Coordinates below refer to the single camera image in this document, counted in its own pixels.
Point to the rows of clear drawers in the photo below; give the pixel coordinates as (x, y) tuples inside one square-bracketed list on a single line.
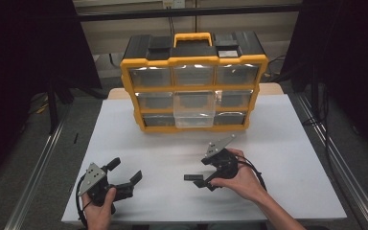
[(151, 77)]

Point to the person's left hand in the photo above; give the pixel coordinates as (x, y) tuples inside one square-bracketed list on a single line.
[(97, 215)]

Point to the white wall socket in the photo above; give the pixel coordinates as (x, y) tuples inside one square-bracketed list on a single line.
[(173, 3)]

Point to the clear plastic drawer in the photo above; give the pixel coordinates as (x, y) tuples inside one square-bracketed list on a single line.
[(194, 115)]

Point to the person's right hand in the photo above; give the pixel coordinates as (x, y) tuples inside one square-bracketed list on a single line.
[(244, 182)]

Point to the black curtain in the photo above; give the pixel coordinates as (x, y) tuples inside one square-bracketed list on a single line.
[(348, 64), (22, 64)]

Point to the small black floor item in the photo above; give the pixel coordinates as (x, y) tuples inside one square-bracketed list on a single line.
[(75, 138)]

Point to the aluminium floor rail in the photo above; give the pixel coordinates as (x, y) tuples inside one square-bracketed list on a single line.
[(345, 172), (38, 172)]

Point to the black horizontal bar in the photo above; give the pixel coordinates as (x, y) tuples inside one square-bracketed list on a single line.
[(185, 12)]

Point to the yellow black organizer cabinet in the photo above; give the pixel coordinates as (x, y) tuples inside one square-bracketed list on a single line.
[(193, 60)]

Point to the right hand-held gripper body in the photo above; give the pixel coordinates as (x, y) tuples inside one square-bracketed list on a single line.
[(225, 164)]

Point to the light wooden board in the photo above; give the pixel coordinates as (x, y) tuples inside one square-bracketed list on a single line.
[(116, 93)]

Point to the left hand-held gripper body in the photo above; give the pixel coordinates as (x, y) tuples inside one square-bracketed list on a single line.
[(93, 189)]

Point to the small black block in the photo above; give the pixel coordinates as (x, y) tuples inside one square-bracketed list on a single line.
[(191, 177)]

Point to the black metal stand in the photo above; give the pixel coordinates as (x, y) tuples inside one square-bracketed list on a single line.
[(52, 108)]

